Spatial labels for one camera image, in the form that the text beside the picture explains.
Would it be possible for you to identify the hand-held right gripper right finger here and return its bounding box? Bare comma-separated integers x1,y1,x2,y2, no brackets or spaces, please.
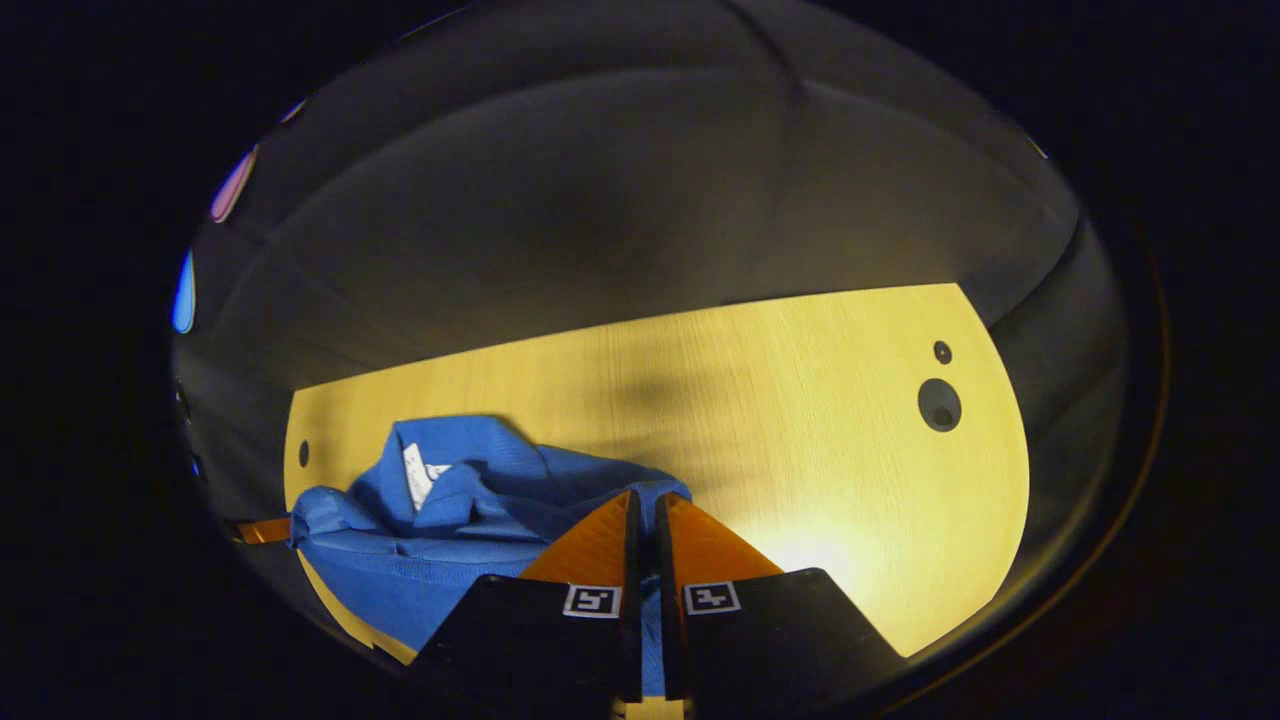
655,492,906,706

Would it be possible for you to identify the blue button-up jacket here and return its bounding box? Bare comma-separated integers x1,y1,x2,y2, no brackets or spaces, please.
288,415,693,698

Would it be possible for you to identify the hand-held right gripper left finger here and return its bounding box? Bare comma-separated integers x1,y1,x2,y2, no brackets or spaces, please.
405,488,643,706

